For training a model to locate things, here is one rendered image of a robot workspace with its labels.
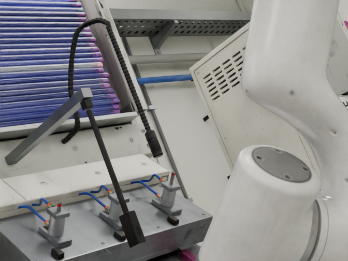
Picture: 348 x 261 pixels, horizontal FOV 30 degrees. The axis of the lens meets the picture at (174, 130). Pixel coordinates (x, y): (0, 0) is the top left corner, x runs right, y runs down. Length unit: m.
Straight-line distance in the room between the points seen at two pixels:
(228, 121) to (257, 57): 1.44
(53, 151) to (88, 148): 0.07
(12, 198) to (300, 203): 0.52
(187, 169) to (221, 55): 1.42
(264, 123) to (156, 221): 1.02
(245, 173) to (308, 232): 0.09
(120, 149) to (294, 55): 0.63
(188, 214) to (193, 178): 2.35
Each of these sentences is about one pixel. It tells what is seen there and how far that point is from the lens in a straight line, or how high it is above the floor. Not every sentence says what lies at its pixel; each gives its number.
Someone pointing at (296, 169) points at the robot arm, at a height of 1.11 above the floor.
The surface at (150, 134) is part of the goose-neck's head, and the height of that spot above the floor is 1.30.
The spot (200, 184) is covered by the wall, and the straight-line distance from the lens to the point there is 3.45.
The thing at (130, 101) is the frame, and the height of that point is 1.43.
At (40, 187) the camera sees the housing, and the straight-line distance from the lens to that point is 1.05.
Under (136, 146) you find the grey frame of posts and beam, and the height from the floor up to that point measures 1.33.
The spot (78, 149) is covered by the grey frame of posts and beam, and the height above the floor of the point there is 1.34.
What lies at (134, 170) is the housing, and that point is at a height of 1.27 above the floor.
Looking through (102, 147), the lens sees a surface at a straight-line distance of 0.89.
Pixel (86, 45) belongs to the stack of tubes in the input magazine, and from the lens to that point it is 1.26.
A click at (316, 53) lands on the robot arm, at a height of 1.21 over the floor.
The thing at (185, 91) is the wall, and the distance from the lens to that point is 3.68.
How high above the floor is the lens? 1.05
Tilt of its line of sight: 13 degrees up
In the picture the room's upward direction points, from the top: 22 degrees counter-clockwise
